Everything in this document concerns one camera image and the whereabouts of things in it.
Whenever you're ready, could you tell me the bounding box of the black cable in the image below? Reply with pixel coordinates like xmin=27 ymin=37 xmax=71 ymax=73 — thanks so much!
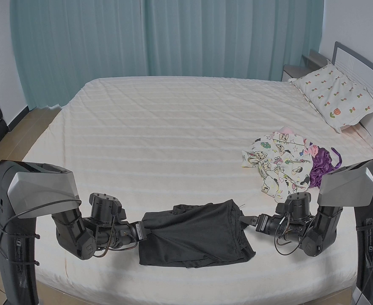
xmin=275 ymin=234 xmax=302 ymax=256
xmin=94 ymin=240 xmax=137 ymax=257
xmin=13 ymin=200 xmax=82 ymax=220

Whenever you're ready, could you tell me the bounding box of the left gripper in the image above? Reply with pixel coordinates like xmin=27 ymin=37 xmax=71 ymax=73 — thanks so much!
xmin=121 ymin=221 xmax=153 ymax=245

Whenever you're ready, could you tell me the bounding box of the purple garment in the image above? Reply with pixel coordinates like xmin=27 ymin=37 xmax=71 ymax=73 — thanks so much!
xmin=310 ymin=146 xmax=342 ymax=188

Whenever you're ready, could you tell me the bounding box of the white printed garment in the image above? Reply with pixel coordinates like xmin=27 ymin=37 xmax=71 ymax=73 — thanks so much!
xmin=241 ymin=132 xmax=314 ymax=202

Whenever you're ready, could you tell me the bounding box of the black T-shirt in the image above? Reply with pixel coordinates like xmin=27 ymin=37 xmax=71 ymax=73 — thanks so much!
xmin=138 ymin=200 xmax=256 ymax=269

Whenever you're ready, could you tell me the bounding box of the white printed pillow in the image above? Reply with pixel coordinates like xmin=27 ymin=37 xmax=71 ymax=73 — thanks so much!
xmin=293 ymin=64 xmax=373 ymax=133

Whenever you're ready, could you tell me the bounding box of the pink garment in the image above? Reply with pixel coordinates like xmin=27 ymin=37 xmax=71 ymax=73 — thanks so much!
xmin=278 ymin=126 xmax=319 ymax=156

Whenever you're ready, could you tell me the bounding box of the grey bedside table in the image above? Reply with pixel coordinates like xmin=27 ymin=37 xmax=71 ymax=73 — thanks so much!
xmin=282 ymin=50 xmax=328 ymax=80

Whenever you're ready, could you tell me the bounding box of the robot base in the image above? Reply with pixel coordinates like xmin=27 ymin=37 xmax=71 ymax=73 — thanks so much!
xmin=353 ymin=281 xmax=373 ymax=305

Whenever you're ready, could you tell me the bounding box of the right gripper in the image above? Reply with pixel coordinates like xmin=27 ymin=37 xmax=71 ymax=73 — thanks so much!
xmin=256 ymin=214 xmax=279 ymax=235

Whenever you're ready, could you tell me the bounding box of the bed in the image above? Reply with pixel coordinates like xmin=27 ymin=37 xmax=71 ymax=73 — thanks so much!
xmin=0 ymin=41 xmax=373 ymax=305

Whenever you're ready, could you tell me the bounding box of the blue-green curtain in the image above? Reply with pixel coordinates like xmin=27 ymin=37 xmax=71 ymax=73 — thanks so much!
xmin=10 ymin=0 xmax=325 ymax=109

